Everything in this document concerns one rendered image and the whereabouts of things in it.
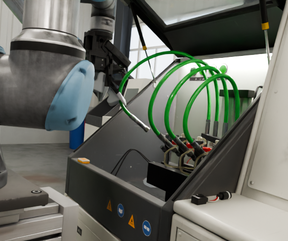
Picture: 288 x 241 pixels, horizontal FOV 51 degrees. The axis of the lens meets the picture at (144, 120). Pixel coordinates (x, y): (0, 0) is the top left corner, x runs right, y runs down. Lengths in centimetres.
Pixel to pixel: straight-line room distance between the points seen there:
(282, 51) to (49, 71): 67
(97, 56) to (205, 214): 55
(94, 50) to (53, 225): 53
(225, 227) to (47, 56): 45
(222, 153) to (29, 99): 53
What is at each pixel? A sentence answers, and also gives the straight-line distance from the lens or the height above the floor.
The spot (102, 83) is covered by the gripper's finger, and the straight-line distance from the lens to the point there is 96.
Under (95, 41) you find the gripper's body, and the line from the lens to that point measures 97.
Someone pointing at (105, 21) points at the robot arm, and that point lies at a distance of 98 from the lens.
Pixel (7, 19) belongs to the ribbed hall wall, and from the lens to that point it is 777.
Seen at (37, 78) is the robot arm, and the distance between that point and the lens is 47.
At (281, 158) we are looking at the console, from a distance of 84.
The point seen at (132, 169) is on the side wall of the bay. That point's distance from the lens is 146.
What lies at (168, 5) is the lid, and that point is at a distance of 137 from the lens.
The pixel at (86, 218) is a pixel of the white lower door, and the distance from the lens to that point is 118.
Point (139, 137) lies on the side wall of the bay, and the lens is 145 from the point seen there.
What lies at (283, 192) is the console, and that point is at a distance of 82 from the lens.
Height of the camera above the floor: 120
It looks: 3 degrees down
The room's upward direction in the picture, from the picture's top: 5 degrees clockwise
